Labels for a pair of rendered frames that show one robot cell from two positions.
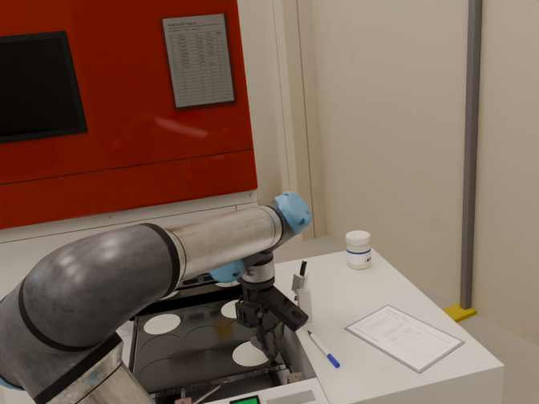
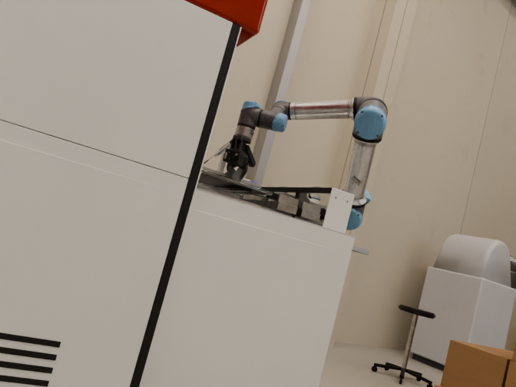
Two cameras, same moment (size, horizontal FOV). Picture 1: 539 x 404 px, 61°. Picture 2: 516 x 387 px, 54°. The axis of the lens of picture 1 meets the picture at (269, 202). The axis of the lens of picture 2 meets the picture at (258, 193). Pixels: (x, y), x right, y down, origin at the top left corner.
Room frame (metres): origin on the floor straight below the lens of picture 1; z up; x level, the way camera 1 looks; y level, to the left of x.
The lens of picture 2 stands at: (1.29, 2.05, 0.70)
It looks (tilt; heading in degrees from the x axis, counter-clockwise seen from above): 6 degrees up; 256
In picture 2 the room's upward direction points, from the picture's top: 15 degrees clockwise
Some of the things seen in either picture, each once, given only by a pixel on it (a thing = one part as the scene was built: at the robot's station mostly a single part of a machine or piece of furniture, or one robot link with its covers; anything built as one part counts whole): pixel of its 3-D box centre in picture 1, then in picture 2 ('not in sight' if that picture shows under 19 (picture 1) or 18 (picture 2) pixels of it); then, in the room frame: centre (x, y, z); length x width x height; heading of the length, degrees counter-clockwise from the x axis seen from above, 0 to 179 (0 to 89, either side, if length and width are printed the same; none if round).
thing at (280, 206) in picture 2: not in sight; (265, 206); (0.78, 0.14, 0.87); 0.36 x 0.08 x 0.03; 100
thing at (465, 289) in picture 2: not in sight; (466, 302); (-2.33, -2.59, 0.70); 0.72 x 0.67 x 1.41; 24
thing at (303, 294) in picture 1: (301, 293); (220, 156); (0.97, -0.05, 1.03); 0.06 x 0.04 x 0.13; 10
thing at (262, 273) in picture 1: (257, 268); (244, 133); (0.92, 0.04, 1.13); 0.08 x 0.08 x 0.05
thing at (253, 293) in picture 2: not in sight; (190, 311); (0.95, 0.11, 0.41); 0.96 x 0.64 x 0.82; 100
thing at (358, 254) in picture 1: (358, 249); not in sight; (1.23, -0.24, 1.01); 0.07 x 0.07 x 0.10
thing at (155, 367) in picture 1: (204, 337); (206, 179); (1.04, 0.21, 0.90); 0.34 x 0.34 x 0.01; 10
